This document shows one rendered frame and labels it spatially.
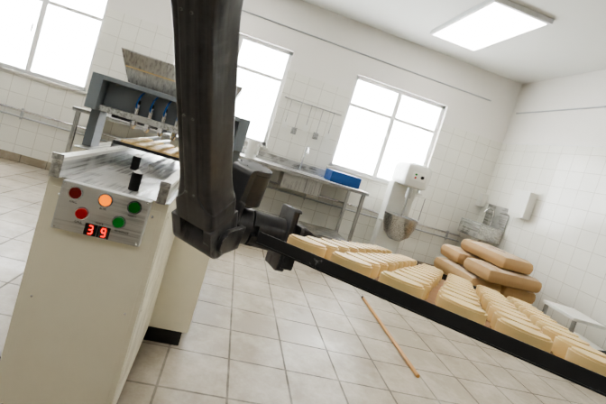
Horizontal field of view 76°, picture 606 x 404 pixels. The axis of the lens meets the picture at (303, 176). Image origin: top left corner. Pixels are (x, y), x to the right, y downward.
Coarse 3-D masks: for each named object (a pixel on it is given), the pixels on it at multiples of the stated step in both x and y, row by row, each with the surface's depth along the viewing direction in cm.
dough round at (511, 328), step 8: (504, 320) 39; (496, 328) 39; (504, 328) 38; (512, 328) 37; (520, 328) 37; (528, 328) 39; (512, 336) 37; (520, 336) 37; (528, 336) 36; (536, 336) 36; (544, 336) 37; (536, 344) 36; (544, 344) 36; (552, 344) 37
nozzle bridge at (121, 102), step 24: (96, 72) 171; (96, 96) 172; (120, 96) 182; (144, 96) 184; (168, 96) 178; (96, 120) 183; (144, 120) 181; (168, 120) 187; (240, 120) 185; (96, 144) 192; (240, 144) 186
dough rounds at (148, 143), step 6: (138, 138) 211; (144, 138) 222; (132, 144) 184; (138, 144) 178; (144, 144) 186; (150, 144) 196; (156, 144) 208; (162, 144) 220; (168, 144) 230; (156, 150) 180; (162, 150) 193; (168, 150) 195; (174, 150) 206; (174, 156) 194
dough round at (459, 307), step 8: (440, 296) 42; (448, 296) 42; (440, 304) 40; (448, 304) 40; (456, 304) 39; (464, 304) 40; (456, 312) 39; (464, 312) 39; (472, 312) 38; (480, 312) 39; (480, 320) 39
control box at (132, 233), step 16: (64, 192) 108; (96, 192) 110; (112, 192) 111; (64, 208) 109; (96, 208) 110; (112, 208) 111; (128, 208) 112; (144, 208) 113; (64, 224) 109; (80, 224) 110; (96, 224) 111; (112, 224) 111; (128, 224) 112; (144, 224) 113; (112, 240) 112; (128, 240) 113
